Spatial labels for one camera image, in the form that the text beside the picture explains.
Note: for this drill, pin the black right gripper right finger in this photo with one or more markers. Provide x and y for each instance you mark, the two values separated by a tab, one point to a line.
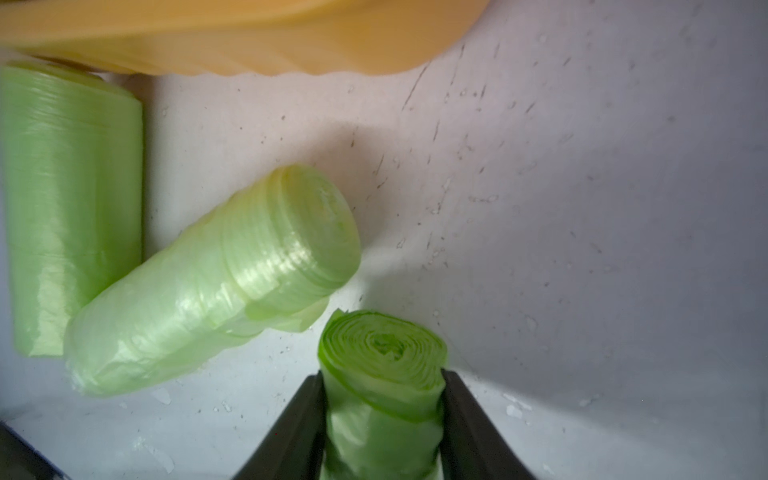
472	448

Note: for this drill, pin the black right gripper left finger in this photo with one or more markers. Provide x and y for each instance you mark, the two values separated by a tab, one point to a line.
294	446

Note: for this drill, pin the green trash bag roll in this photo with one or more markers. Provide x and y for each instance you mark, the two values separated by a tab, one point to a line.
270	257
73	179
383	384

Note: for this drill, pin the yellow plastic storage box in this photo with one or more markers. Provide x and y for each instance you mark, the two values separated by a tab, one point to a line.
233	37

